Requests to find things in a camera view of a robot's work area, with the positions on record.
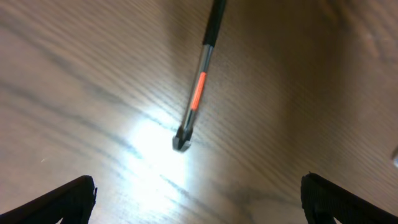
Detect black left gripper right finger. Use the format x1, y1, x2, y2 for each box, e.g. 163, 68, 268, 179
300, 173, 397, 224

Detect black orange telescopic pickup tool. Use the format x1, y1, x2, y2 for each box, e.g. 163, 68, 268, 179
172, 0, 227, 152

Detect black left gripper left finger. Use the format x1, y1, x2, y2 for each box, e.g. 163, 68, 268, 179
1, 175, 97, 224

